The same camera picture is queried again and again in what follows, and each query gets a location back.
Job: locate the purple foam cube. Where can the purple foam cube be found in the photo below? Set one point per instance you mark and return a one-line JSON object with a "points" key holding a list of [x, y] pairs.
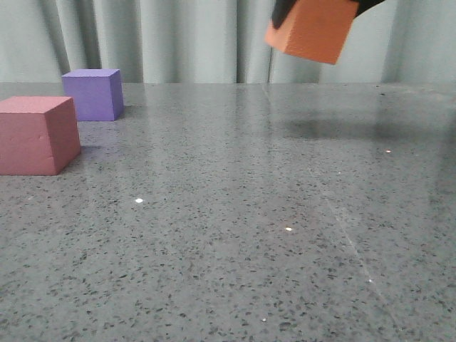
{"points": [[97, 93]]}

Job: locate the orange foam cube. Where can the orange foam cube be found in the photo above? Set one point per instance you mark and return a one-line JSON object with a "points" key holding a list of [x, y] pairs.
{"points": [[314, 29]]}

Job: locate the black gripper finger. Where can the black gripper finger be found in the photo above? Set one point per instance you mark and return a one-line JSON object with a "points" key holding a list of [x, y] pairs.
{"points": [[365, 5], [281, 11]]}

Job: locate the pink foam cube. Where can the pink foam cube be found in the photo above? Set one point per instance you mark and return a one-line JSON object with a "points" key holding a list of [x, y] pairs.
{"points": [[39, 135]]}

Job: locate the pale green curtain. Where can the pale green curtain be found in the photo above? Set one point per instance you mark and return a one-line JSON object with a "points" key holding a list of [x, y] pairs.
{"points": [[218, 42]]}

